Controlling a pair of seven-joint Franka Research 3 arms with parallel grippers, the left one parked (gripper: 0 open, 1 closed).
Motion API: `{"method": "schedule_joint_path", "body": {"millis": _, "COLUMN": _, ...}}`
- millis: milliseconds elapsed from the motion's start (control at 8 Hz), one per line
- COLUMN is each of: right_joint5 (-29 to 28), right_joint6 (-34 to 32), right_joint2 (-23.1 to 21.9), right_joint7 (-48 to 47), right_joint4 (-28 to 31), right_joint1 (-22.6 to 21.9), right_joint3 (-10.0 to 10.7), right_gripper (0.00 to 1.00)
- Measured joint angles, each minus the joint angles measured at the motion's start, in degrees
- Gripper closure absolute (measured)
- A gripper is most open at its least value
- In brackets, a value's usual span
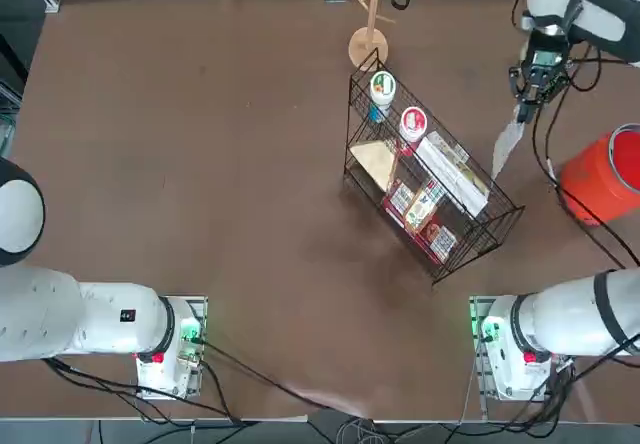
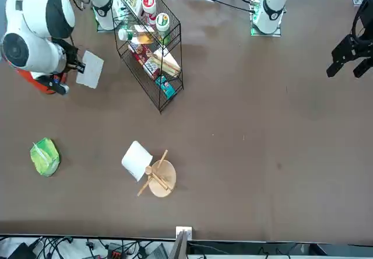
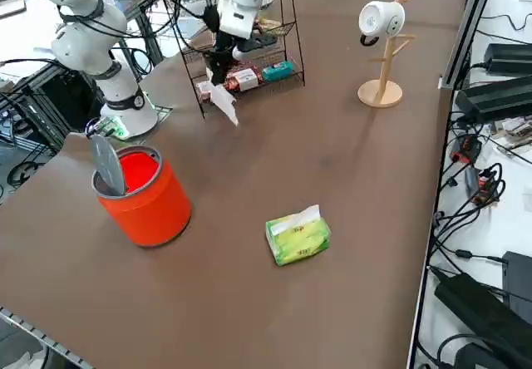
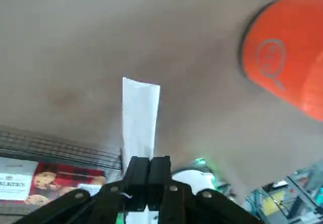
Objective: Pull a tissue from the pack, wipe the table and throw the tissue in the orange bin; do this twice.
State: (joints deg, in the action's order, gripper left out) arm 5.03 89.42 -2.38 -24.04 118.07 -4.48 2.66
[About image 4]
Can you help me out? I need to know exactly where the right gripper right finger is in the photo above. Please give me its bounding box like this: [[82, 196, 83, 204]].
[[148, 155, 260, 224]]

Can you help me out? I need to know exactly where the orange round bin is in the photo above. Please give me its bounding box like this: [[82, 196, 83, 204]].
[[241, 0, 323, 123]]

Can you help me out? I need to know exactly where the red tartan shortbread box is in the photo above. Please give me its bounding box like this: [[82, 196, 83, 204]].
[[0, 157, 107, 207]]

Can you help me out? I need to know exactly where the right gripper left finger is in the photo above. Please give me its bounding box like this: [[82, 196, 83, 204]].
[[15, 155, 151, 224]]

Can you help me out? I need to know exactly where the black wire shelf rack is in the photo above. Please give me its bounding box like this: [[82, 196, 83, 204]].
[[0, 130, 125, 224]]

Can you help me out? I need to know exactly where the white tissue sheet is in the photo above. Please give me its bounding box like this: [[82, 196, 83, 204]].
[[121, 77, 161, 224]]

